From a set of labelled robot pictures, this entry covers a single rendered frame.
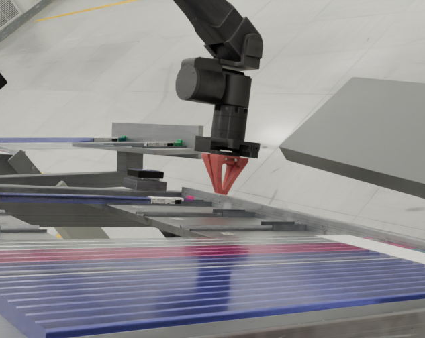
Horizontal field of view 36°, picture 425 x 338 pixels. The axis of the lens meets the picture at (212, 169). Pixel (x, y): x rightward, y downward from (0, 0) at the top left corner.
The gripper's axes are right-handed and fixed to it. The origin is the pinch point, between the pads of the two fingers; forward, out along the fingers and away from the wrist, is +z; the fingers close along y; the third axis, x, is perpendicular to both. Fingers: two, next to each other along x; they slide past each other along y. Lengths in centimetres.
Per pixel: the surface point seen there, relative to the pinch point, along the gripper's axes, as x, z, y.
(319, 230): -2.3, 1.7, 25.7
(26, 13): 224, -146, -749
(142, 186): -10.5, 0.3, -8.1
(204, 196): -2.5, 0.7, -1.2
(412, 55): 150, -53, -83
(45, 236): -40.3, 3.0, 25.5
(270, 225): -6.8, 2.0, 20.8
